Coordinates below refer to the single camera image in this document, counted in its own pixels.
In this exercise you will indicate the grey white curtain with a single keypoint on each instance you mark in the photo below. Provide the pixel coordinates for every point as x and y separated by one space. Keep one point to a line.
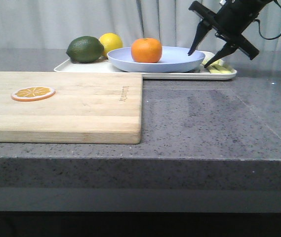
52 24

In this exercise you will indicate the cream rectangular tray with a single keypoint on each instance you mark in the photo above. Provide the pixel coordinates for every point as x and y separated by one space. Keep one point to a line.
104 65

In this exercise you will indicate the orange slice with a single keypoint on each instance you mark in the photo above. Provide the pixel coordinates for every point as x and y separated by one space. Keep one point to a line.
33 93

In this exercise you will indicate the yellow plastic spoon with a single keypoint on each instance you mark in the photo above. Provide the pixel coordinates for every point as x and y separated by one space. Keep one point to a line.
217 62

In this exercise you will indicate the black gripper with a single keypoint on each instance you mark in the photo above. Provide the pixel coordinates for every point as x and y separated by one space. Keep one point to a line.
229 23

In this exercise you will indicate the yellow lemon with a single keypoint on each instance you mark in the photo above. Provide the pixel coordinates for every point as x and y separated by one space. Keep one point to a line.
110 41

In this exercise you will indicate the green lime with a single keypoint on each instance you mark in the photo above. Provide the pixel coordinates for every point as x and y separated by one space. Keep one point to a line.
85 49

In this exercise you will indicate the wooden cutting board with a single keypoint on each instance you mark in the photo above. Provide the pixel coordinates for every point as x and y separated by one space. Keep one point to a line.
100 108

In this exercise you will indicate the whole orange fruit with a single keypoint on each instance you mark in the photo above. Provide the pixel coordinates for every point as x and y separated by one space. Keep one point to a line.
146 50

